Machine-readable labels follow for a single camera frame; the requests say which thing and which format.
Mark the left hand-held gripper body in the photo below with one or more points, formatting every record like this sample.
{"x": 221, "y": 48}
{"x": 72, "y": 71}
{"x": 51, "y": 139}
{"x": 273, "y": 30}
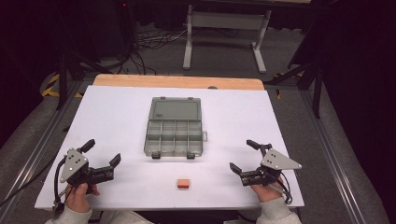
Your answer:
{"x": 93, "y": 175}

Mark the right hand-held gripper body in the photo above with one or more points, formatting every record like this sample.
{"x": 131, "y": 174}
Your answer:
{"x": 275, "y": 161}

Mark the person's left hand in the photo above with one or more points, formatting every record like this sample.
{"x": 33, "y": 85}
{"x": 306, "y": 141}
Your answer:
{"x": 77, "y": 197}

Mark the person's right hand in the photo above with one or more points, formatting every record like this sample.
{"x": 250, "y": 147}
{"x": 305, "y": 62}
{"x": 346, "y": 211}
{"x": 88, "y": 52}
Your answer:
{"x": 267, "y": 193}

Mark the white table mat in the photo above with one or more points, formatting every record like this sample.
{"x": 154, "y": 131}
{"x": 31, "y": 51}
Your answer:
{"x": 124, "y": 124}

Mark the small orange block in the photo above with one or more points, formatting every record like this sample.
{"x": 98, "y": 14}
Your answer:
{"x": 183, "y": 183}

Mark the clear grey compartment box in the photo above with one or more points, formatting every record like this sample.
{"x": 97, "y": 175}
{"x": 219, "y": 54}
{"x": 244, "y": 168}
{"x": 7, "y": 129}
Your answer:
{"x": 174, "y": 127}

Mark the yellow black hazard tape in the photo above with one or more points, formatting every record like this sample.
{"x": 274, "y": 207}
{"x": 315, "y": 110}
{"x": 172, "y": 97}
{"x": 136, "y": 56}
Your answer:
{"x": 51, "y": 87}

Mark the black tripod stand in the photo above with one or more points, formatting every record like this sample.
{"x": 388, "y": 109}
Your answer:
{"x": 63, "y": 77}
{"x": 316, "y": 87}

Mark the metal floor rail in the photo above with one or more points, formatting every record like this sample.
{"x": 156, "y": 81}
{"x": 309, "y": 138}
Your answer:
{"x": 333, "y": 161}
{"x": 37, "y": 155}

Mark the white metal desk frame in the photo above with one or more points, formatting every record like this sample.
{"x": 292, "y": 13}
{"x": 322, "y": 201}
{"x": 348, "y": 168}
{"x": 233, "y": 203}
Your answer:
{"x": 227, "y": 21}

